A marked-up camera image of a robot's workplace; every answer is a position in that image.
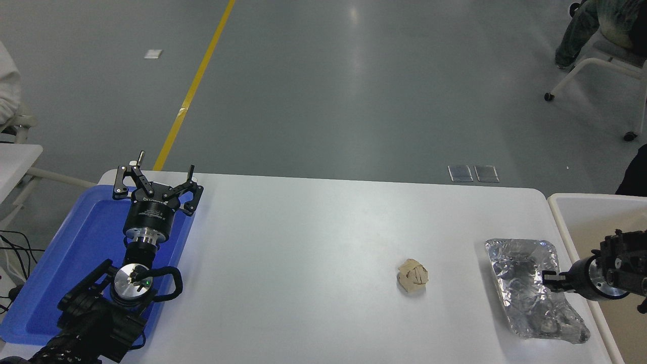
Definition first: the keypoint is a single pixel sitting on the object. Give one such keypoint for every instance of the seated person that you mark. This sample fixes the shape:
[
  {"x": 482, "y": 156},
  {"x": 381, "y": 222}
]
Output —
[
  {"x": 576, "y": 35},
  {"x": 7, "y": 86}
]

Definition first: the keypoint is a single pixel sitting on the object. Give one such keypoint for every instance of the blue plastic tray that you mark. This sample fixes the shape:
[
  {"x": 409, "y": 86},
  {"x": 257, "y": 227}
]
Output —
[{"x": 76, "y": 253}]

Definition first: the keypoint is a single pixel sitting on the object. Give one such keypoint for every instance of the white frame chair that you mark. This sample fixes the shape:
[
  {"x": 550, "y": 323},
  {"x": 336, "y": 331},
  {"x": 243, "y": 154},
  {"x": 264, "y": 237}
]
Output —
[{"x": 20, "y": 124}]

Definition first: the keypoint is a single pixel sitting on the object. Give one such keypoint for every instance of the silver foil plate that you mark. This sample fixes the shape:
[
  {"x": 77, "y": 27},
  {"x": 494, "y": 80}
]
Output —
[{"x": 525, "y": 298}]

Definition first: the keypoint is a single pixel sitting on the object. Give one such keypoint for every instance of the crumpled tan paper ball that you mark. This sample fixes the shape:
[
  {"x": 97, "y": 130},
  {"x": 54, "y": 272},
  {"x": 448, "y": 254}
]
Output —
[{"x": 412, "y": 275}]

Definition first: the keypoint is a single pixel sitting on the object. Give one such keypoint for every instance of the white wheeled chair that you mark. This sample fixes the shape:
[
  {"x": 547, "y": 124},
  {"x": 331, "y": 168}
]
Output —
[{"x": 606, "y": 55}]

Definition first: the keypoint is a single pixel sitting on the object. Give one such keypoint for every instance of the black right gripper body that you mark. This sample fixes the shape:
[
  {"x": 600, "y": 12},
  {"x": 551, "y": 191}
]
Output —
[{"x": 582, "y": 277}]

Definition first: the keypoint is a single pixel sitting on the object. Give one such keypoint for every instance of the white side table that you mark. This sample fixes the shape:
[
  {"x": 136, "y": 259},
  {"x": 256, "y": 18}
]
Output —
[{"x": 15, "y": 162}]

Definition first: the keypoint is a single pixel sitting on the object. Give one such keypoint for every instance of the black power plug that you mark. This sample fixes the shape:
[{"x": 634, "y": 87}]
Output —
[{"x": 14, "y": 293}]

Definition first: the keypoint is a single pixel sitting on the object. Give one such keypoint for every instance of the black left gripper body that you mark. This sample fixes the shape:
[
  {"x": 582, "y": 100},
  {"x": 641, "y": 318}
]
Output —
[{"x": 149, "y": 215}]

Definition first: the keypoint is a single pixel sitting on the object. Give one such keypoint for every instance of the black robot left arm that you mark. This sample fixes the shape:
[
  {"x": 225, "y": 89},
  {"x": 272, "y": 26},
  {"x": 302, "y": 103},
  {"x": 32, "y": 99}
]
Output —
[{"x": 96, "y": 323}]

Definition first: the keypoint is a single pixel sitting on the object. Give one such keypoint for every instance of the metal floor plate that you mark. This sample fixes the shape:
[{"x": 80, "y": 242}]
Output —
[
  {"x": 460, "y": 173},
  {"x": 486, "y": 173}
]

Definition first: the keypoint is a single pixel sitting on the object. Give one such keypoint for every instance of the large pale bin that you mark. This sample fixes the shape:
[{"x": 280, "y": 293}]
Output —
[{"x": 596, "y": 222}]

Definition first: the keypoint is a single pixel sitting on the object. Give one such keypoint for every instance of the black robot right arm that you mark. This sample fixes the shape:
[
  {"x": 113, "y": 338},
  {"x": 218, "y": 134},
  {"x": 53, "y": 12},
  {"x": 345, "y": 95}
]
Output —
[{"x": 627, "y": 263}]

